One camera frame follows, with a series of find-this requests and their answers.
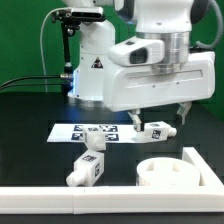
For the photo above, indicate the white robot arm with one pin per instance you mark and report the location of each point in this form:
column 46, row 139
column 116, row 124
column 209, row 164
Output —
column 185, row 26

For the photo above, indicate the white L-shaped fence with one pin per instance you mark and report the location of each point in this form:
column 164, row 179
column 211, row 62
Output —
column 208, row 196

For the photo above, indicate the black camera on stand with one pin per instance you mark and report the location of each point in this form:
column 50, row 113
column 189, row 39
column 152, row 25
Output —
column 71, row 19

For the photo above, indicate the white marker sheet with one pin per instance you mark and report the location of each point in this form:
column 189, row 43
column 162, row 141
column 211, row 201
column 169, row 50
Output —
column 114, row 133

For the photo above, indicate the white round stool seat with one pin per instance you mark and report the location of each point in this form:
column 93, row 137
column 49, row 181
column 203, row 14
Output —
column 167, row 172

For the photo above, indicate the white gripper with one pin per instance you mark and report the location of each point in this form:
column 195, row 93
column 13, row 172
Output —
column 129, row 88

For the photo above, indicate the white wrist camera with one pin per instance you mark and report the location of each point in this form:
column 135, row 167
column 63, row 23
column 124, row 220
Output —
column 137, row 51

